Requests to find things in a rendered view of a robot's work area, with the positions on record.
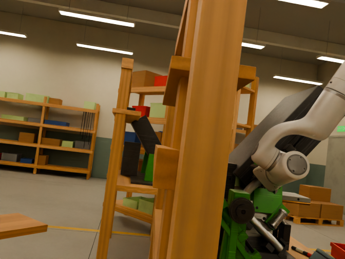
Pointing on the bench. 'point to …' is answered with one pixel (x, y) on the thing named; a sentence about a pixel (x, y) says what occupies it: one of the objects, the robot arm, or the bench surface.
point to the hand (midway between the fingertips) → (259, 180)
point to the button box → (320, 255)
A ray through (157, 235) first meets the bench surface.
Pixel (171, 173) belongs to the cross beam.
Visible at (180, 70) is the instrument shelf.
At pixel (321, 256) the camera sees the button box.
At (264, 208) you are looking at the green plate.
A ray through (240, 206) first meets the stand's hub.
